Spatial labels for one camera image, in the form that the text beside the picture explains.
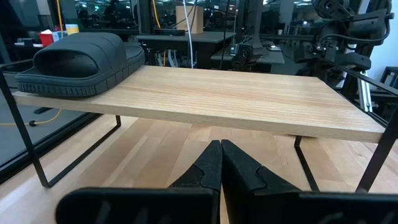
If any black slide sandal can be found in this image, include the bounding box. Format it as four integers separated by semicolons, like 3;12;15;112
14;32;146;98

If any wooden shelf black metal frame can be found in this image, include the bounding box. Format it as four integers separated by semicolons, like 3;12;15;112
0;58;398;194

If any black background desk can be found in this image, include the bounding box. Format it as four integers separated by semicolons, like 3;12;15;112
136;30;237;70

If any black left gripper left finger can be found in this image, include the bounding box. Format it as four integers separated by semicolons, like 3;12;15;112
55;139;223;224

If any flat black device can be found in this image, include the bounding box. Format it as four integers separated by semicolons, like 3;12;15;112
154;28;187;37

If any red cup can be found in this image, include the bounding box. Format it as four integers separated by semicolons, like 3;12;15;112
39;29;54;47

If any yellow hanging cable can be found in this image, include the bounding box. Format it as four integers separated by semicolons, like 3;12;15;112
151;0;161;29
55;0;64;32

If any white hanging cable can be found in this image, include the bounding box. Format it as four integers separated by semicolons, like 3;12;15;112
182;0;195;69

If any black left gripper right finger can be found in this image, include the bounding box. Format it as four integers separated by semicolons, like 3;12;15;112
221;139;398;224

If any yellow floor cable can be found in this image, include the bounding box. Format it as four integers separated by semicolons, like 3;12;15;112
0;108;63;127

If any cardboard box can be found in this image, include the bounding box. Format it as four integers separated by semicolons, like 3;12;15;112
175;5;205;34

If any black stand pole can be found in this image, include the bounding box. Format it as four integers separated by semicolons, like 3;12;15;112
248;0;266;50

